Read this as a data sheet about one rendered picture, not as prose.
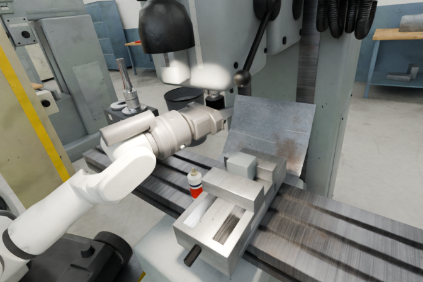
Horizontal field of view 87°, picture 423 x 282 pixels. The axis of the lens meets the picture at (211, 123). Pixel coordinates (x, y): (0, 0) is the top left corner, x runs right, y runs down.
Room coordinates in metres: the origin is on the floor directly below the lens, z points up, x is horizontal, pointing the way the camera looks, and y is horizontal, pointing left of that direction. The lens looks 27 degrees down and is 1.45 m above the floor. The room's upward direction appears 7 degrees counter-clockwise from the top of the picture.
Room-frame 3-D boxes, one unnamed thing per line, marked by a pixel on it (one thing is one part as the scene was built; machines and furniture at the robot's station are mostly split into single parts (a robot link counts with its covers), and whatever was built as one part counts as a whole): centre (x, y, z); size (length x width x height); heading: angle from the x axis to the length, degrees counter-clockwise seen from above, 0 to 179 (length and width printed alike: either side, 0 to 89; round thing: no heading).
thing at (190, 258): (0.29, 0.07, 1.00); 0.04 x 0.02 x 0.02; 142
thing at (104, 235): (0.69, 0.55, 0.50); 0.20 x 0.05 x 0.20; 70
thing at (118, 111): (0.81, 0.31, 1.06); 0.22 x 0.12 x 0.20; 44
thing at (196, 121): (0.45, 0.06, 1.22); 0.13 x 0.12 x 0.10; 37
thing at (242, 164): (0.46, -0.06, 1.07); 0.06 x 0.05 x 0.06; 52
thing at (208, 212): (0.44, -0.05, 1.01); 0.35 x 0.15 x 0.11; 142
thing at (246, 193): (0.42, -0.03, 1.05); 0.15 x 0.06 x 0.04; 52
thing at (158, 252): (0.50, -0.02, 0.82); 0.50 x 0.35 x 0.12; 141
